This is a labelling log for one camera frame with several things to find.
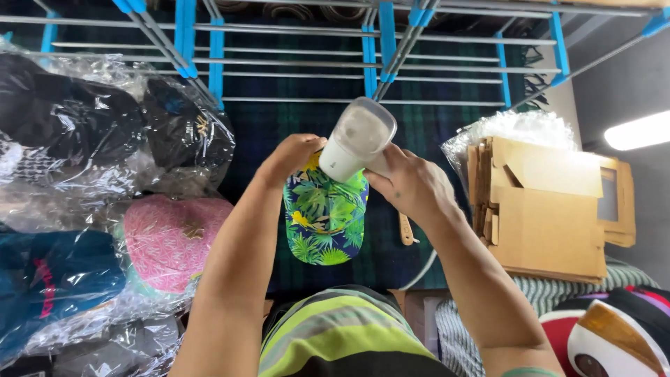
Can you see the person's left hand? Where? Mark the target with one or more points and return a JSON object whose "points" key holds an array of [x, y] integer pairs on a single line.
{"points": [[290, 157]]}

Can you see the person's right hand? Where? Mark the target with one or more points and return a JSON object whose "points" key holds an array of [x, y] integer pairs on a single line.
{"points": [[416, 188]]}

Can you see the person's left fingers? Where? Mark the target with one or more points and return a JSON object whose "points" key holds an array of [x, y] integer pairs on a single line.
{"points": [[313, 142]]}

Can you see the white handheld garment steamer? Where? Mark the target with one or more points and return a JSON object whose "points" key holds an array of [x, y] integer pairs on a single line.
{"points": [[356, 141]]}

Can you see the tropical leaf print cap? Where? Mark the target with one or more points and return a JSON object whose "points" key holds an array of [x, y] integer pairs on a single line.
{"points": [[324, 220]]}

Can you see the dark green plaid blanket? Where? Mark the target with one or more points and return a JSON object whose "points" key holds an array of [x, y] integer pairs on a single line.
{"points": [[314, 120]]}

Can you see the grey drying rack blue joints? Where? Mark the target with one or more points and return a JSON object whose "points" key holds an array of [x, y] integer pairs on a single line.
{"points": [[314, 57]]}

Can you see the black cap gold emblem bagged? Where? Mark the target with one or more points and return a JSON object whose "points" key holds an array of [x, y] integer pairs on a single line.
{"points": [[186, 128]]}

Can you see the pink patterned cap in plastic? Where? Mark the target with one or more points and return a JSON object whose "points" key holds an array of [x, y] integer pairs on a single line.
{"points": [[170, 241]]}

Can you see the person's green striped shirt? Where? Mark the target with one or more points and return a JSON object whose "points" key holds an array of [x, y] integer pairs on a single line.
{"points": [[340, 335]]}

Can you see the clear bubble wrap bag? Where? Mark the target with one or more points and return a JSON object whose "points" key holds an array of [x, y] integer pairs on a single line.
{"points": [[518, 128]]}

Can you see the stack of flat cardboard boxes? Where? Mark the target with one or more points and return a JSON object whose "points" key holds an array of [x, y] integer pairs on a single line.
{"points": [[544, 214]]}

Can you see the black cap in plastic bag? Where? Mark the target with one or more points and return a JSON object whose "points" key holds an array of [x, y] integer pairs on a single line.
{"points": [[57, 115]]}

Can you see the grey white striped knit cloth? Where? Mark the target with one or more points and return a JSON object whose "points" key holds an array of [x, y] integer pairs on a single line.
{"points": [[528, 303]]}

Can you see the blue cap pink print bagged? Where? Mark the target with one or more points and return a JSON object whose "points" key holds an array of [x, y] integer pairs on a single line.
{"points": [[52, 277]]}

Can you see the white ceiling light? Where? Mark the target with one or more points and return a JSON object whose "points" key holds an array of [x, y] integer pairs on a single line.
{"points": [[638, 131]]}

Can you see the red white black plush toy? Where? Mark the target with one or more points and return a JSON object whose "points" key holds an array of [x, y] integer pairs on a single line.
{"points": [[612, 335]]}

